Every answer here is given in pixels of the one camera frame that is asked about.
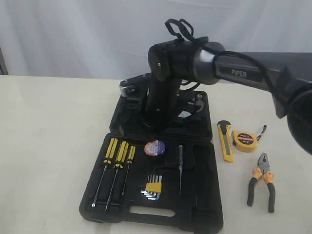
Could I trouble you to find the silver adjustable wrench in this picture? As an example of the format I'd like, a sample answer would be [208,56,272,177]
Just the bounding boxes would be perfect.
[178,110,192,118]

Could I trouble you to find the yellow black utility knife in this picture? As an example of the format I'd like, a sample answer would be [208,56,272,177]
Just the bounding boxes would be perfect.
[217,120,234,163]

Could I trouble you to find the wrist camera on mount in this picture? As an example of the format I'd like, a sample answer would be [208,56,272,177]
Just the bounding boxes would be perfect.
[119,73,151,100]

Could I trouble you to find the middle yellow black screwdriver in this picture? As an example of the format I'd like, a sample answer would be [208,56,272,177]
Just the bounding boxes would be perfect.
[105,141,129,211]

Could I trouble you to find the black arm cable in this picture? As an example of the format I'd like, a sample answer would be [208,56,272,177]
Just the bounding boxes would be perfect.
[164,18,293,108]

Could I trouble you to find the clear handle tester screwdriver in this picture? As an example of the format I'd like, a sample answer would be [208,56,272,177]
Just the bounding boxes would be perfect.
[178,145,183,196]

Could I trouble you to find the white backdrop curtain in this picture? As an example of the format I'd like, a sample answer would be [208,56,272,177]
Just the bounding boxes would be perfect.
[0,0,312,79]

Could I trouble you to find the orange black handled pliers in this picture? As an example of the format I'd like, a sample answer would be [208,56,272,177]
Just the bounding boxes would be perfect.
[247,153,276,213]

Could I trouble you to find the black plastic tool case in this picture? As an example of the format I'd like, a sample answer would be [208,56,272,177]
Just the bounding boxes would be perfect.
[79,91,223,234]

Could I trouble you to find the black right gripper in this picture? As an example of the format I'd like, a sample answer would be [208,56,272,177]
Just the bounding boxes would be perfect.
[140,114,173,133]

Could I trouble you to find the yellow measuring tape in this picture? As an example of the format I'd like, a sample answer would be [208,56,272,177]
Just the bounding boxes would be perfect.
[232,125,267,153]

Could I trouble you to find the black electrical tape roll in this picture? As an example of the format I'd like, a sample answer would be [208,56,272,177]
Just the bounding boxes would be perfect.
[144,140,166,157]

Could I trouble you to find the long yellow black screwdriver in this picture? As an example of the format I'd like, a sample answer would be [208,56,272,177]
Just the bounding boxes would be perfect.
[92,137,118,208]

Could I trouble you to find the hex key set yellow holder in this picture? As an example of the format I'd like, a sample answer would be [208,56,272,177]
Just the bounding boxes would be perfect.
[141,174,162,201]

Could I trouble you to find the short yellow black screwdriver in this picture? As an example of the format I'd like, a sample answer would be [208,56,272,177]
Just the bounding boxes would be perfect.
[121,145,136,196]

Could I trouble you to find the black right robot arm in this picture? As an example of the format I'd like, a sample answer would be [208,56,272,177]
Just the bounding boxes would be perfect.
[144,41,312,153]

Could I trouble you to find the claw hammer steel head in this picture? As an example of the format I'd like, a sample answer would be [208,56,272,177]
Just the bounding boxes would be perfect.
[188,94,206,113]

